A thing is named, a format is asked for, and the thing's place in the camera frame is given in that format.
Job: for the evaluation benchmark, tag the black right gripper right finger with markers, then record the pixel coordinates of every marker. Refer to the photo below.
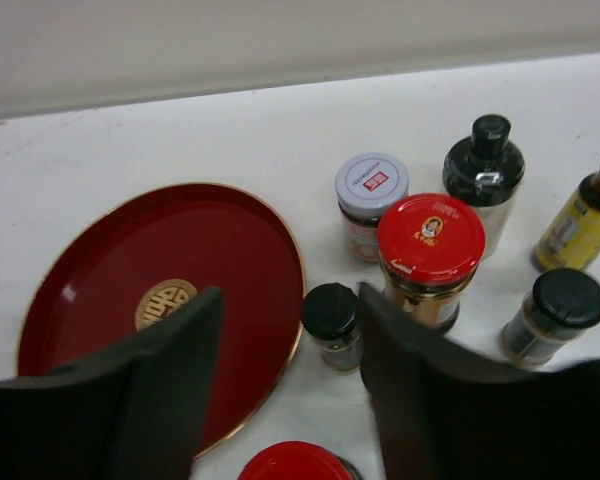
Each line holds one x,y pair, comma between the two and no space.
445,412

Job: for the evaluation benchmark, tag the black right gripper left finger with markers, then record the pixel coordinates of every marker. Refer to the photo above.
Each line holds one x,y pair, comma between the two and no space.
133,410

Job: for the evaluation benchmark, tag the small black cap spice jar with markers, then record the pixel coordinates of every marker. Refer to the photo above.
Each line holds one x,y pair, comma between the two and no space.
328,316

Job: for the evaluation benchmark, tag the short red lid chili jar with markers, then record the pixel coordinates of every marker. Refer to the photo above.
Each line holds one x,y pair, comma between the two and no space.
298,460

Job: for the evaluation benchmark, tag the tall red lid chili jar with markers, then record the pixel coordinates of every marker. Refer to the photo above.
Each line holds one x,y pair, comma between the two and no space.
430,246

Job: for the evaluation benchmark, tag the black cap pepper jar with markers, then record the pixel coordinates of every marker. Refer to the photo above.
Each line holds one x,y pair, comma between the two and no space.
561,306

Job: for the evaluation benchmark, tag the yellow label gold cap bottle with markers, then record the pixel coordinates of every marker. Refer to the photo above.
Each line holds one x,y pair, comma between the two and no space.
573,238

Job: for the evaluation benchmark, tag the grey lid sauce jar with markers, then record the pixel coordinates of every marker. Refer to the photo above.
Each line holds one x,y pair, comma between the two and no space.
366,186

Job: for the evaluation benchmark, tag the round red lacquer tray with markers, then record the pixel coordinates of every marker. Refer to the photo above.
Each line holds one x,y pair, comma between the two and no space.
142,260

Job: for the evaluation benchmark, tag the white bottle black cap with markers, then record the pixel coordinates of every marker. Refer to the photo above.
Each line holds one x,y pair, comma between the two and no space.
485,170

